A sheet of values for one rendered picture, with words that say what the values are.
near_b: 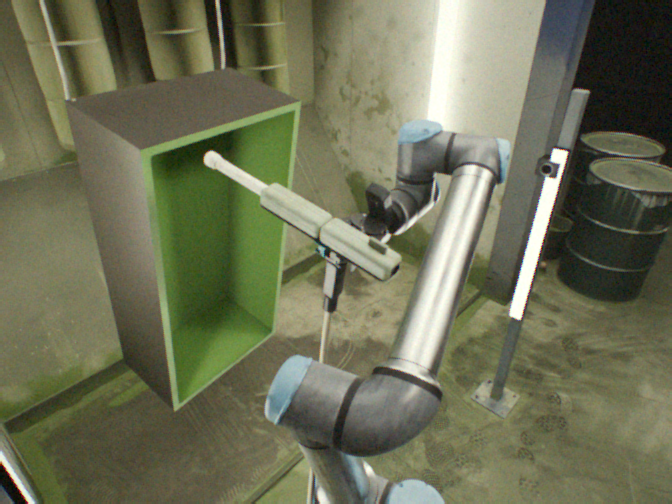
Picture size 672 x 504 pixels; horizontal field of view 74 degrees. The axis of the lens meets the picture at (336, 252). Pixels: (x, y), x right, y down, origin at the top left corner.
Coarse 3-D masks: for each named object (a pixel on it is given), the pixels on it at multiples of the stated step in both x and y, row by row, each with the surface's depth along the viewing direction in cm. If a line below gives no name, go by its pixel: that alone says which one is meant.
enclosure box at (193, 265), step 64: (128, 128) 118; (192, 128) 123; (256, 128) 169; (128, 192) 124; (192, 192) 181; (128, 256) 144; (192, 256) 200; (256, 256) 207; (128, 320) 171; (192, 320) 223; (256, 320) 230; (192, 384) 197
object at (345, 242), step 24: (216, 168) 95; (264, 192) 87; (288, 192) 87; (288, 216) 85; (312, 216) 82; (336, 240) 79; (360, 240) 78; (336, 264) 82; (360, 264) 78; (384, 264) 75; (336, 288) 88
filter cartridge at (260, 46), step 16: (240, 0) 259; (256, 0) 257; (272, 0) 260; (240, 16) 263; (256, 16) 261; (272, 16) 265; (240, 32) 269; (256, 32) 268; (272, 32) 269; (240, 48) 273; (256, 48) 272; (272, 48) 273; (240, 64) 280; (256, 64) 276; (272, 64) 278; (272, 80) 283; (288, 80) 295
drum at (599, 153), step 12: (600, 132) 368; (612, 132) 368; (588, 144) 342; (660, 144) 342; (588, 156) 344; (600, 156) 335; (612, 156) 329; (624, 156) 324; (636, 156) 322; (648, 156) 321; (660, 156) 328; (576, 168) 360; (588, 168) 346; (576, 180) 358; (576, 192) 361; (564, 204) 380; (576, 204) 362; (564, 216) 378
